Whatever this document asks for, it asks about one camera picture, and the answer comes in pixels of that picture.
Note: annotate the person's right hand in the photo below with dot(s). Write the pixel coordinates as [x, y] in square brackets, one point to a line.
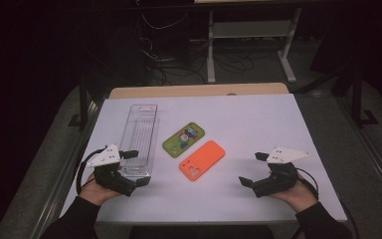
[298, 197]

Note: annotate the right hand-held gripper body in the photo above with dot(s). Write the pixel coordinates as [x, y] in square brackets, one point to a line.
[278, 181]

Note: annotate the black metal stand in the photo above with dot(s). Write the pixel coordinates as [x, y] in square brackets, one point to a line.
[83, 99]
[356, 93]

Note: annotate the green phone case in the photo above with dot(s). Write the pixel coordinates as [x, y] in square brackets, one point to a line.
[184, 139]

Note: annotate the orange phone case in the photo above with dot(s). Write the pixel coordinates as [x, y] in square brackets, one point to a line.
[205, 157]

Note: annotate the grey metal rail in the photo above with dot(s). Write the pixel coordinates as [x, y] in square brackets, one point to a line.
[63, 186]
[374, 156]

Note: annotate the white metal table frame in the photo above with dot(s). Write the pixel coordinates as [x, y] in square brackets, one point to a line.
[248, 30]

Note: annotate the person's left hand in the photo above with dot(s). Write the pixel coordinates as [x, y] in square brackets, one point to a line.
[94, 192]

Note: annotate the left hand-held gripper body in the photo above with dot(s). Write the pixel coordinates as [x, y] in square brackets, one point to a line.
[104, 156]

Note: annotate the clear plastic tray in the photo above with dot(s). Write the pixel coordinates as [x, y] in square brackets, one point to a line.
[141, 132]

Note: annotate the wooden table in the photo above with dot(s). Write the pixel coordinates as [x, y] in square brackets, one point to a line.
[195, 90]

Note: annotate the white table cover sheet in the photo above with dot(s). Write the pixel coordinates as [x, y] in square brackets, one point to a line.
[245, 119]

